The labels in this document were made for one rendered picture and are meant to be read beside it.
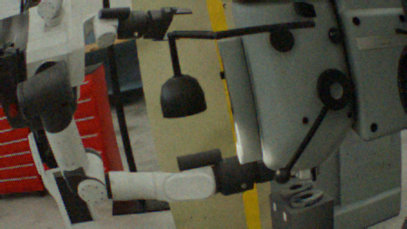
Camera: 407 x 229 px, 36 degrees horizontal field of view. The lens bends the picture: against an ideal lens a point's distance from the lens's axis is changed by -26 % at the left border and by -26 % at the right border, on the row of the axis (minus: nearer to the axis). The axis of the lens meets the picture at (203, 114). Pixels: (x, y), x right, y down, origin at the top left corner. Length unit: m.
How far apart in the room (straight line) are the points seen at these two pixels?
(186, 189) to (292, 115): 0.51
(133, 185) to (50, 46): 0.40
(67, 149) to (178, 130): 1.52
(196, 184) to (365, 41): 0.65
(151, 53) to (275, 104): 1.82
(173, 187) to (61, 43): 0.43
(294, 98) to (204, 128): 1.87
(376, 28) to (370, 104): 0.15
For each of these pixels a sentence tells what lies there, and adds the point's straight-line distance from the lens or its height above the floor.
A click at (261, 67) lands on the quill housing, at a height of 1.50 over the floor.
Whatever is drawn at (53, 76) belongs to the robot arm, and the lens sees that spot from 1.57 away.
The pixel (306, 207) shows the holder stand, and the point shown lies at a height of 1.11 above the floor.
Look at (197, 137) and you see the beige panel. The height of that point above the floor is 0.99.
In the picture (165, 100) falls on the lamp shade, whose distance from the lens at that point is 1.31.
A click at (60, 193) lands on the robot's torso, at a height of 1.18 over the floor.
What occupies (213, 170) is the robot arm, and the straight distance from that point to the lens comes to 1.78.
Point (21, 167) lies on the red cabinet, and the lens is 6.29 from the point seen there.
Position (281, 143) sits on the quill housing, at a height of 1.38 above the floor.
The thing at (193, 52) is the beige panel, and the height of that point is 1.32.
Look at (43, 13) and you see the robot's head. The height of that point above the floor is 1.70.
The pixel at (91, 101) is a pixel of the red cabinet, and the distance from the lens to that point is 5.90.
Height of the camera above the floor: 1.71
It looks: 12 degrees down
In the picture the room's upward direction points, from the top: 11 degrees counter-clockwise
